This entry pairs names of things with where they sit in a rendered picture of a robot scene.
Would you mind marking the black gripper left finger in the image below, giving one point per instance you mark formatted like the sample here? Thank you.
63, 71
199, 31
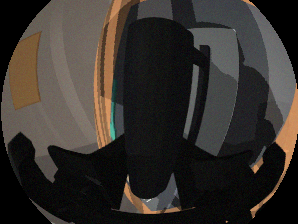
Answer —
105, 167

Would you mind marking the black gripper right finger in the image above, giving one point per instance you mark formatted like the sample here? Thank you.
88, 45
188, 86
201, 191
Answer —
195, 170

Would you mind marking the dark grey rectangular mat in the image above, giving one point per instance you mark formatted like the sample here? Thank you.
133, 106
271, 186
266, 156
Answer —
266, 82

